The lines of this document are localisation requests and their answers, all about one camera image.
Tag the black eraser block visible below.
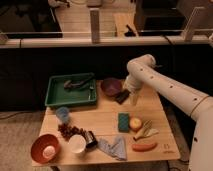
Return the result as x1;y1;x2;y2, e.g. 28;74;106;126
115;89;130;104

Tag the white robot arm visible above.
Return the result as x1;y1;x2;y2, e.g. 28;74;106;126
124;54;213;171

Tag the blue plastic cup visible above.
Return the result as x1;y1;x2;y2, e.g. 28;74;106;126
55;107;70;124

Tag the green sponge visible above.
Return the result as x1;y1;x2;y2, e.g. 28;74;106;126
118;113;129;132

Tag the purple bowl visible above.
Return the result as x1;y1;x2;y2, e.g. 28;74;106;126
101;78;122;97

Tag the orange carrot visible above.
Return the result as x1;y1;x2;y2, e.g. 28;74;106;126
132;142;158;152

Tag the blue grey cloth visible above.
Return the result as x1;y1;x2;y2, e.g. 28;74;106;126
98;136;127;161

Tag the green plastic tray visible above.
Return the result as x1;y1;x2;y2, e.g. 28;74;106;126
45;73;97;108

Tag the black metal can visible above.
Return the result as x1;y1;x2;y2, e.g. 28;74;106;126
85;131;98;148

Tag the black stapler on desk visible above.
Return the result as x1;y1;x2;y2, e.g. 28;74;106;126
124;25;136;37

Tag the grey tool in tray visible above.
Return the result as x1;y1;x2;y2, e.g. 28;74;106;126
63;76;93;90

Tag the bunch of dark grapes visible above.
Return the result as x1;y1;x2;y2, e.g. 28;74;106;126
58;124;85;141

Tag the black monitor box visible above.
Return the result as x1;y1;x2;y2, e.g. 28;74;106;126
134;0;185;30

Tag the red bowl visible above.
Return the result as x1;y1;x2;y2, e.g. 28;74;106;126
31;134;60;164

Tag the white egg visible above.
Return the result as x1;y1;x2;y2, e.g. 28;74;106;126
43;146;55;159

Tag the white metal rail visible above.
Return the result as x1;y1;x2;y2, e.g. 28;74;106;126
0;35;213;49

